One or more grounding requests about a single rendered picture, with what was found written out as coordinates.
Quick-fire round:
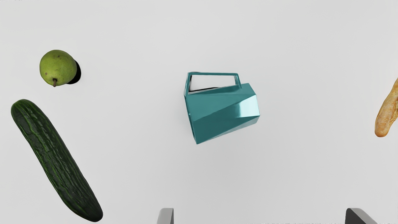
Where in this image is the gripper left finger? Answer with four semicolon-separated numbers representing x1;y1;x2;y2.
157;208;174;224

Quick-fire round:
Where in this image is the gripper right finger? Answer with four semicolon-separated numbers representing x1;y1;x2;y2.
345;208;378;224

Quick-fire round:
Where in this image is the teal faceted mug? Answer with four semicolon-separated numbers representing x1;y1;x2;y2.
184;72;260;145

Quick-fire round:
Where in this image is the golden brown baguette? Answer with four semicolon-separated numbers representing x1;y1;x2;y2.
374;77;398;138

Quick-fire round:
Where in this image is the dark green cucumber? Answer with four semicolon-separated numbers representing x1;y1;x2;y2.
11;99;104;222

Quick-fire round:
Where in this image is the green pear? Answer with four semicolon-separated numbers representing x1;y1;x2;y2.
39;49;77;87

